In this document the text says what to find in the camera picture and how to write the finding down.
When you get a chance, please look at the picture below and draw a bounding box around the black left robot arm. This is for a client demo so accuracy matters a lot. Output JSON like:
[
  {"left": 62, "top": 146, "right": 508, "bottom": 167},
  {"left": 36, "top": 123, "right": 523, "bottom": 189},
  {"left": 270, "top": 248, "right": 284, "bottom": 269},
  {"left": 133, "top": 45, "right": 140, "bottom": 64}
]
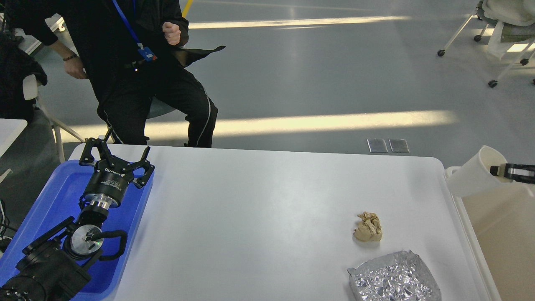
[{"left": 1, "top": 134, "right": 155, "bottom": 301}]

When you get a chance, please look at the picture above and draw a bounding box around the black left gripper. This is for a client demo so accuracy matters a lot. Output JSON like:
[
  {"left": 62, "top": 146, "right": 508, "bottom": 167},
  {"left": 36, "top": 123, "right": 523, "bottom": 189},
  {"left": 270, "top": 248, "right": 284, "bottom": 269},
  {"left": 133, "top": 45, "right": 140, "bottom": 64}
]
[{"left": 79, "top": 128, "right": 155, "bottom": 207}]

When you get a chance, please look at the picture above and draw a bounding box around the white plastic bin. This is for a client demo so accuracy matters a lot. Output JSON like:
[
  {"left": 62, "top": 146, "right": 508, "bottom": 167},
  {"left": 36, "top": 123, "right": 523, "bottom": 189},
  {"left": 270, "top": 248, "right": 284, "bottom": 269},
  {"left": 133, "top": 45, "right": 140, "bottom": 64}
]
[{"left": 460, "top": 182, "right": 535, "bottom": 301}]

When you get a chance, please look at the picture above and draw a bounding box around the crumpled aluminium foil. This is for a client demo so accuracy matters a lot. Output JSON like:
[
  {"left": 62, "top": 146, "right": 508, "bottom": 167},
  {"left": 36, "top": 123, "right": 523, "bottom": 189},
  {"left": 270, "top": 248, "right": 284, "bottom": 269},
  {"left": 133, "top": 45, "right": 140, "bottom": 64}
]
[{"left": 347, "top": 250, "right": 443, "bottom": 301}]

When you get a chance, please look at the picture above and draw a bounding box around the white side table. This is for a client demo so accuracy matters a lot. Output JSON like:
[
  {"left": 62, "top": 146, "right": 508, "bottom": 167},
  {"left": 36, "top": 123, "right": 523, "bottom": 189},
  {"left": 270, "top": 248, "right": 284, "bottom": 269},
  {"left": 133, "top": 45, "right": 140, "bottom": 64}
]
[{"left": 0, "top": 118, "right": 28, "bottom": 157}]

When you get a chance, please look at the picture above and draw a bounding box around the white paper cup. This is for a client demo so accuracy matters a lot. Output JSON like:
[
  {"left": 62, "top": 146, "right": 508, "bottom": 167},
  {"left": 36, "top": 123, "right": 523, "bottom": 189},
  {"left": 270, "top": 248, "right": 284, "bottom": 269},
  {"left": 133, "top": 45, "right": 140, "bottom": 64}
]
[{"left": 445, "top": 145, "right": 513, "bottom": 198}]

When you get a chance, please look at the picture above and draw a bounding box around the crumpled brown paper ball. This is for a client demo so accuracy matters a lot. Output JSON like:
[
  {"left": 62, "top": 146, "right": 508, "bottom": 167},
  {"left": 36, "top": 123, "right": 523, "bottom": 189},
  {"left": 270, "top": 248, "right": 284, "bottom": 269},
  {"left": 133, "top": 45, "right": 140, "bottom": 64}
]
[{"left": 353, "top": 212, "right": 383, "bottom": 242}]

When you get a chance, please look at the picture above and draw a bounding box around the black jacket on chair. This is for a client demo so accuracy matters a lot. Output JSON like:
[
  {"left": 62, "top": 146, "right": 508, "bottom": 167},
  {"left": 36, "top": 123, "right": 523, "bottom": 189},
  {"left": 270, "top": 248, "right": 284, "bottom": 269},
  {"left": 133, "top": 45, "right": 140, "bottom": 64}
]
[{"left": 0, "top": 33, "right": 48, "bottom": 123}]

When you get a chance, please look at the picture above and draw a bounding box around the grey office chair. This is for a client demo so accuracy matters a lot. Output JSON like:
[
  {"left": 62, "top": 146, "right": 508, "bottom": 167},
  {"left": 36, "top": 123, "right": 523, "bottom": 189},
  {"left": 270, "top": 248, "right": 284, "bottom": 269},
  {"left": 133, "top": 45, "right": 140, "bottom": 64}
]
[{"left": 145, "top": 97, "right": 176, "bottom": 120}]

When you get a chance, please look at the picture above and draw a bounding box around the white rolling chair with cloth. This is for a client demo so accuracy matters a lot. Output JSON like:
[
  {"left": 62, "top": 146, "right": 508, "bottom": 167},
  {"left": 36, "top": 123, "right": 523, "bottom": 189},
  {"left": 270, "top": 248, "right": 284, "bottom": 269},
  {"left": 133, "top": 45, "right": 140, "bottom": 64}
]
[{"left": 436, "top": 0, "right": 534, "bottom": 88}]

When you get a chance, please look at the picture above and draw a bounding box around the blue plastic tray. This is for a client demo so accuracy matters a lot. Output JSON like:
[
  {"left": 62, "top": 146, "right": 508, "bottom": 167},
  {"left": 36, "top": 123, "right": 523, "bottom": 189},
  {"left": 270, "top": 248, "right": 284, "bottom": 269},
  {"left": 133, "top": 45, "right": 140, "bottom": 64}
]
[{"left": 0, "top": 160, "right": 154, "bottom": 301}]

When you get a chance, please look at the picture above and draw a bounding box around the person in black clothes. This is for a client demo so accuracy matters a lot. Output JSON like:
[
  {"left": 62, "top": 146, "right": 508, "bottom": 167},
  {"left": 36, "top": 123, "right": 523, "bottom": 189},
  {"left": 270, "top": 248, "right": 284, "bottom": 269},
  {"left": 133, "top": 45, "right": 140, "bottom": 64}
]
[{"left": 6, "top": 0, "right": 218, "bottom": 148}]

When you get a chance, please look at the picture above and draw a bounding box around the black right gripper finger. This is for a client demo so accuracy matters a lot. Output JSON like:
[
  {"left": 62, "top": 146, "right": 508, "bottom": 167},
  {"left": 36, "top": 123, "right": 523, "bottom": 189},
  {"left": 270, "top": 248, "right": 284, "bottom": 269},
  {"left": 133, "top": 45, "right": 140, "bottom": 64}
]
[{"left": 490, "top": 163, "right": 535, "bottom": 184}]

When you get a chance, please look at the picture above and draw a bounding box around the metal floor socket plate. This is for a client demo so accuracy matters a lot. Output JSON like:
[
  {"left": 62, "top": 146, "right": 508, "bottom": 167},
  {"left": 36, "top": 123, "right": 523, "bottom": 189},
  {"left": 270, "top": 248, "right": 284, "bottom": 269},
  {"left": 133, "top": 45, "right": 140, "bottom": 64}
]
[
  {"left": 389, "top": 139, "right": 410, "bottom": 153},
  {"left": 367, "top": 138, "right": 389, "bottom": 153}
]

